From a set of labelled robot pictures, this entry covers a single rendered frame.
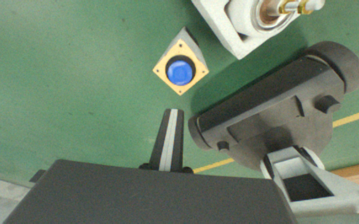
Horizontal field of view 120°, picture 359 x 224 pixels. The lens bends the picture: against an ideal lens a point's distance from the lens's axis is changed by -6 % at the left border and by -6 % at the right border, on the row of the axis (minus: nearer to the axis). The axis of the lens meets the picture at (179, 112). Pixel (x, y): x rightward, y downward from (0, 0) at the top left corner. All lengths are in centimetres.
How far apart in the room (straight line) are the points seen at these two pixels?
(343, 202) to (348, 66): 35
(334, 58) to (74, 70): 99
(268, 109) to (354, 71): 23
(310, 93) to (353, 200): 27
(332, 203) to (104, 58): 82
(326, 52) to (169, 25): 50
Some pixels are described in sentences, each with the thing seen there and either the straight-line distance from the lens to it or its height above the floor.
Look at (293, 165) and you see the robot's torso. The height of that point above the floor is 32.
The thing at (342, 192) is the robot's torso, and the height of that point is 44.
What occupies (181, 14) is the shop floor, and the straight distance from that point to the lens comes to 51.
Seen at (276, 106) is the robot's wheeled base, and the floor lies 19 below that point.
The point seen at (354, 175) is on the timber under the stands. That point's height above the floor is 8.
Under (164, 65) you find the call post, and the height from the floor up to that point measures 31.
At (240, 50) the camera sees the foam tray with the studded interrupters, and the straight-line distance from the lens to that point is 36.
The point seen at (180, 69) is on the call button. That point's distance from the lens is 19.
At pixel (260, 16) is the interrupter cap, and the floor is 25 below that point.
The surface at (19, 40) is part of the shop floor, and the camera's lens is 90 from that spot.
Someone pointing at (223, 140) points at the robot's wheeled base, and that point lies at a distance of 53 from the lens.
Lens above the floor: 51
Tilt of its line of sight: 49 degrees down
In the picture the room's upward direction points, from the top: 175 degrees counter-clockwise
